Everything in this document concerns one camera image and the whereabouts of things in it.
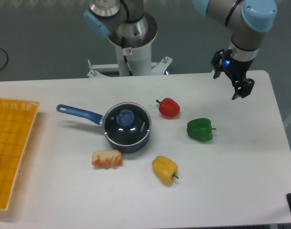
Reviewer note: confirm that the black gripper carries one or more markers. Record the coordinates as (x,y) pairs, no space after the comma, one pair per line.
(222,61)

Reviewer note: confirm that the glass lid with blue knob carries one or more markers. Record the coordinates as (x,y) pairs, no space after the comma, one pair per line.
(127,124)

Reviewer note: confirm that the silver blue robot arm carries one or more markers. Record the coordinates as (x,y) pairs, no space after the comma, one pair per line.
(132,30)

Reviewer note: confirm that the green bell pepper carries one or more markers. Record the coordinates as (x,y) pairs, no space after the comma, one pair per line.
(200,129)

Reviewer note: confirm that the red bell pepper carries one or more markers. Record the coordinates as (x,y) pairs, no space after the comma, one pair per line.
(168,107)

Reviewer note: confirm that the yellow bell pepper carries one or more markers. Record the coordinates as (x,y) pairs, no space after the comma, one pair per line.
(165,169)

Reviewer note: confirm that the toy bread slice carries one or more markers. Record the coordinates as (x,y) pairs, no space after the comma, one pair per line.
(106,158)

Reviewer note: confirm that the yellow woven tray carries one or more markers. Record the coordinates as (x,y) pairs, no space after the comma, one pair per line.
(16,122)

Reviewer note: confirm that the dark saucepan with blue handle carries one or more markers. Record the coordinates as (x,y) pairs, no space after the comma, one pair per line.
(99,119)

